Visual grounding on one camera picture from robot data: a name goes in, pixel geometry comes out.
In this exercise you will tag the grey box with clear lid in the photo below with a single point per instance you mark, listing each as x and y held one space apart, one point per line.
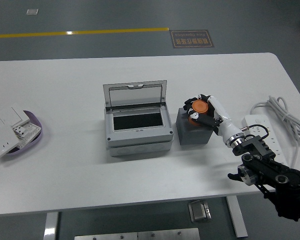
140 142

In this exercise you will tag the large white socket plate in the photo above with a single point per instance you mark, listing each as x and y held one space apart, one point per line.
2 145

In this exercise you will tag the dark grey cube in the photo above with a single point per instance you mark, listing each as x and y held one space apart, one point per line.
193 137

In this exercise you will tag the grey metal base plate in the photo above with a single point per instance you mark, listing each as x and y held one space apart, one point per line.
168 234
106 236

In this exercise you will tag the white table leg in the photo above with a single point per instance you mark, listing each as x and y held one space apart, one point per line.
237 217
50 225

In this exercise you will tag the brown floor sign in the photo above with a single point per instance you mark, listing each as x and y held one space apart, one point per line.
192 38

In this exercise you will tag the white power strip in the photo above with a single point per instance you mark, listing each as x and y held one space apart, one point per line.
275 141

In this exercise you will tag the small white socket module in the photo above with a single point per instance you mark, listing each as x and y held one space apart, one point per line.
20 130

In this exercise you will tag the yellow floor tape line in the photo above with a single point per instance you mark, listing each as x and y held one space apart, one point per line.
77 32

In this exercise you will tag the purple tray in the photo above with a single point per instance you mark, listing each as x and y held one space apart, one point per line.
32 145

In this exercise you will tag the white switch plate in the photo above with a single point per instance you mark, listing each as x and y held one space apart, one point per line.
12 115

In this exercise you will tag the small metal floor plate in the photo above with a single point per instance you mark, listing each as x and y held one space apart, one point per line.
32 11

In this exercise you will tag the metal floor outlet box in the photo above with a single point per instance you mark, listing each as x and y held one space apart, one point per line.
199 211

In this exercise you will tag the orange cylinder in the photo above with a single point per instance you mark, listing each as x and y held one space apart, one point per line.
199 107

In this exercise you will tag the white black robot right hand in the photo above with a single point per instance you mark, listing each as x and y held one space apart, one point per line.
226 126

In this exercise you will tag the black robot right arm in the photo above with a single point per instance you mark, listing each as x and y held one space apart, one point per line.
277 172

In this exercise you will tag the white perforated plate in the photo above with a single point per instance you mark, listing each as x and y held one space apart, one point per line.
32 130

